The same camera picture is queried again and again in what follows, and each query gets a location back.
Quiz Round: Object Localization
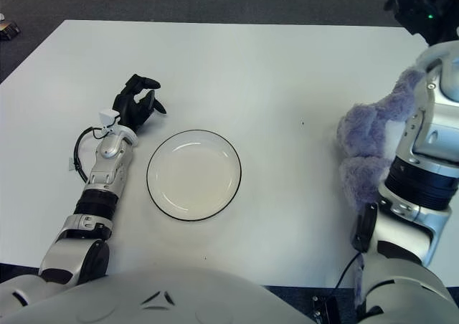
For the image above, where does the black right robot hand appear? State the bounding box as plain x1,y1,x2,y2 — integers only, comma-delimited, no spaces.
382,0,459,47

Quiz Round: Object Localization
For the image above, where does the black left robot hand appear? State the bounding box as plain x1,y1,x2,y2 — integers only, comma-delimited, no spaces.
112,73,168,128

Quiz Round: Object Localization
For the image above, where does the purple plush bunny doll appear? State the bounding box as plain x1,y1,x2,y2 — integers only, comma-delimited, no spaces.
336,67,430,307

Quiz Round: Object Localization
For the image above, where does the white plate with black rim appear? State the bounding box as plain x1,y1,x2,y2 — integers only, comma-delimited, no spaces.
146,129,242,221

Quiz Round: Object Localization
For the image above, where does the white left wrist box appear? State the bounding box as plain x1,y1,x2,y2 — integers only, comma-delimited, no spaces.
99,109,120,128

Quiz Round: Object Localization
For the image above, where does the black box on floor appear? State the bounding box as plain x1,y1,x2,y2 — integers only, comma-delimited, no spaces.
0,19,21,40

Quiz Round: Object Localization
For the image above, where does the silver robot torso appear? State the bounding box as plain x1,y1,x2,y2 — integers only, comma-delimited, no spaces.
0,265,316,324

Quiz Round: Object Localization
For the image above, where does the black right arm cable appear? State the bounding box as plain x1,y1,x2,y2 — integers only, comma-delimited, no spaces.
335,252,361,289

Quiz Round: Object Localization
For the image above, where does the black bracket below table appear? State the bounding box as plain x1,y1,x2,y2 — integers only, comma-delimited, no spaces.
311,295,340,324

